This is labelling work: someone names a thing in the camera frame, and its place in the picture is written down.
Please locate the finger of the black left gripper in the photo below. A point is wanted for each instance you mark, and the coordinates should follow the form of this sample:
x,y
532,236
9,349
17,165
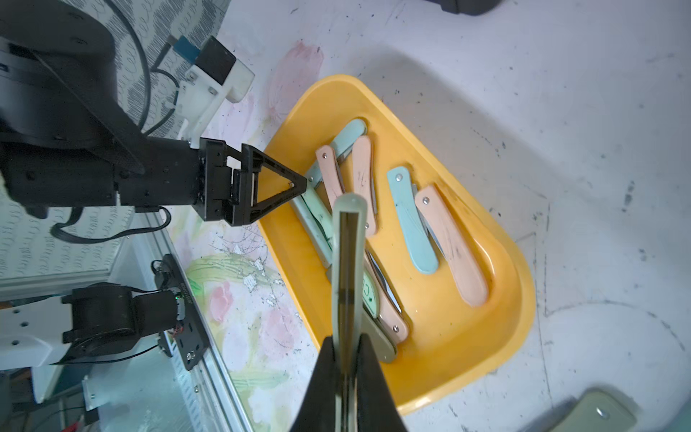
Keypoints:
x,y
260,185

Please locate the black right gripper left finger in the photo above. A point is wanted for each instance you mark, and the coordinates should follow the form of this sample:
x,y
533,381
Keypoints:
x,y
319,409

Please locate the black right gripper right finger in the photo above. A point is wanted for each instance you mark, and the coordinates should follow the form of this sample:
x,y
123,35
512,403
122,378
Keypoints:
x,y
375,407

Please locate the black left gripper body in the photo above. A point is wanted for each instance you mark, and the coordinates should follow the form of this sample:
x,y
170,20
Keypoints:
x,y
44,174

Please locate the yellow plastic storage tray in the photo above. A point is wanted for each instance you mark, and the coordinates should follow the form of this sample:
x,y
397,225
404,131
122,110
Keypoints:
x,y
451,343

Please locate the mint folding knife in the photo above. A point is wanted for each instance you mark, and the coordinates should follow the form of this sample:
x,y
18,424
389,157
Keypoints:
x,y
420,249

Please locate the sage green fruit knife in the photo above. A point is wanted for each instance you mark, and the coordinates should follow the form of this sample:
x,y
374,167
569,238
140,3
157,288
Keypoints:
x,y
596,410

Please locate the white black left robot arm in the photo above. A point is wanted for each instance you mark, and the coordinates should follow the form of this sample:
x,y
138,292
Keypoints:
x,y
58,78

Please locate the beige glossy knife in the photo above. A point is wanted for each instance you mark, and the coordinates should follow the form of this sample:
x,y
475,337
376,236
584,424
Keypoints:
x,y
363,184
329,169

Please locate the mint knife in tray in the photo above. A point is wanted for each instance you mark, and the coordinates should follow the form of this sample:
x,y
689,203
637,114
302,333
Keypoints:
x,y
342,145

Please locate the peach fruit knife in tray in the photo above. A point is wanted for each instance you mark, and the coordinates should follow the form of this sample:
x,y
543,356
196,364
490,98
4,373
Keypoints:
x,y
464,267

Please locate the black Deli toolbox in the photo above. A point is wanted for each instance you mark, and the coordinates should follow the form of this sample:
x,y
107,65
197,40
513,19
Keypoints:
x,y
467,7

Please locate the light green knife handle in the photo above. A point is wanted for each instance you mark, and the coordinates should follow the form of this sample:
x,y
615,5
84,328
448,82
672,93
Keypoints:
x,y
320,214

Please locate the aluminium front rail frame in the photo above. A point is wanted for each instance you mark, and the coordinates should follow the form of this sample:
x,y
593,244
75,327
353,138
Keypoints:
x,y
167,382

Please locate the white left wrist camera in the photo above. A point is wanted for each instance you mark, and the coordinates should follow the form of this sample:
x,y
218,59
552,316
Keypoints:
x,y
216,75

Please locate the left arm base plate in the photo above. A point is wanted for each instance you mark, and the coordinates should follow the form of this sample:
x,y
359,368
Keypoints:
x,y
181,313

